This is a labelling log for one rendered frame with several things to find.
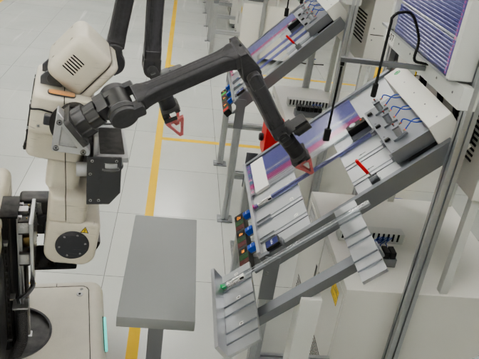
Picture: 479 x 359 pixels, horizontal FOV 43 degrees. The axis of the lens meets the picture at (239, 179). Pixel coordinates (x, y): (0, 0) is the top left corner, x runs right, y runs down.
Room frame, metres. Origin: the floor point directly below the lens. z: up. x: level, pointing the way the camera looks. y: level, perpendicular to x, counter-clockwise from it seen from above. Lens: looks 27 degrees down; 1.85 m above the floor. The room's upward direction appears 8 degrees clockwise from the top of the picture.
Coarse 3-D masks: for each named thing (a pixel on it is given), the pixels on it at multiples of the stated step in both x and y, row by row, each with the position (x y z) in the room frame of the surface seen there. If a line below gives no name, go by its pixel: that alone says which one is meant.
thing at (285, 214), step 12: (288, 180) 2.05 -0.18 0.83; (264, 192) 2.06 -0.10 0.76; (288, 192) 1.97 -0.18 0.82; (300, 192) 1.93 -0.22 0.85; (264, 204) 1.97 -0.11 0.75; (276, 204) 1.94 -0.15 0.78; (288, 204) 1.89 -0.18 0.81; (300, 204) 1.85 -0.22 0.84; (264, 216) 1.91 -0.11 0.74; (276, 216) 1.87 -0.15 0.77; (288, 216) 1.83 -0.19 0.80; (300, 216) 1.79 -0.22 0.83; (264, 228) 1.83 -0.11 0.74; (276, 228) 1.80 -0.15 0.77; (288, 228) 1.76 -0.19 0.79; (300, 228) 1.72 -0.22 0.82; (264, 240) 1.75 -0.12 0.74
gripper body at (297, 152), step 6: (294, 144) 1.97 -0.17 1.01; (300, 144) 2.00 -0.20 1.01; (288, 150) 1.97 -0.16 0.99; (294, 150) 1.97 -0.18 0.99; (300, 150) 1.98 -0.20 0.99; (306, 150) 1.99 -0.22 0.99; (294, 156) 1.97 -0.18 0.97; (300, 156) 1.96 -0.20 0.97; (306, 156) 1.95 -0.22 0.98; (294, 162) 1.95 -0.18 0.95
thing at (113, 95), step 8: (112, 88) 1.53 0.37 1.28; (120, 88) 1.54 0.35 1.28; (96, 96) 1.51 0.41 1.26; (104, 96) 1.51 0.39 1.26; (112, 96) 1.51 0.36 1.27; (120, 96) 1.51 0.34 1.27; (128, 96) 1.53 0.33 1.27; (96, 104) 1.49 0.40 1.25; (104, 104) 1.48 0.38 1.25; (112, 104) 1.49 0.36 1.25; (104, 112) 1.48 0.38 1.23
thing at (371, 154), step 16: (384, 80) 2.37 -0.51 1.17; (368, 96) 2.32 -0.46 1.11; (384, 96) 2.25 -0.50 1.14; (336, 144) 2.11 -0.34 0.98; (368, 144) 1.99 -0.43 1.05; (352, 160) 1.94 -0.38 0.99; (368, 160) 1.89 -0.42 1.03; (384, 160) 1.84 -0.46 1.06; (352, 176) 1.85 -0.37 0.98; (368, 176) 1.80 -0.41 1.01; (384, 176) 1.76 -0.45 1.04
